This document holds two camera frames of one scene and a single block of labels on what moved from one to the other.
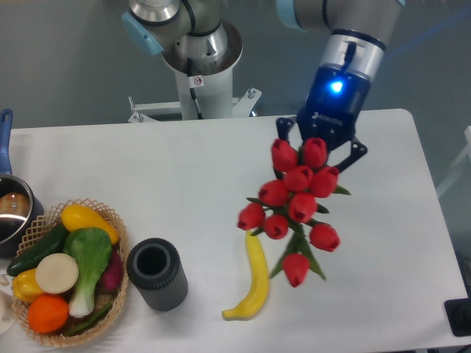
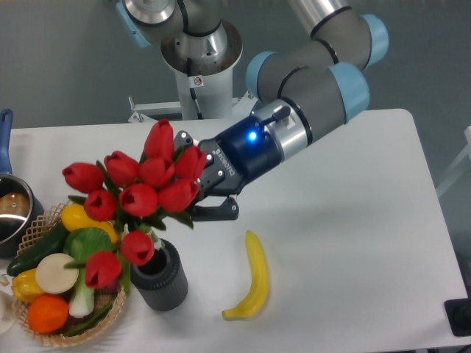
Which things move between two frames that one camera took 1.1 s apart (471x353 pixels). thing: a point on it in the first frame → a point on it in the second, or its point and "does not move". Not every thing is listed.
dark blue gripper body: [334, 100] → [243, 155]
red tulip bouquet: [287, 206] → [163, 181]
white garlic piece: [4, 279] does not move
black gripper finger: [283, 125] → [182, 139]
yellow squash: [79, 216] does not move
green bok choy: [89, 251] does not move
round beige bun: [57, 273] does not move
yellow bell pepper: [26, 286] does not move
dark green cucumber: [53, 243] does not move
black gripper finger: [358, 150] → [227, 210]
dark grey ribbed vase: [153, 267] does not move
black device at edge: [458, 313] does not move
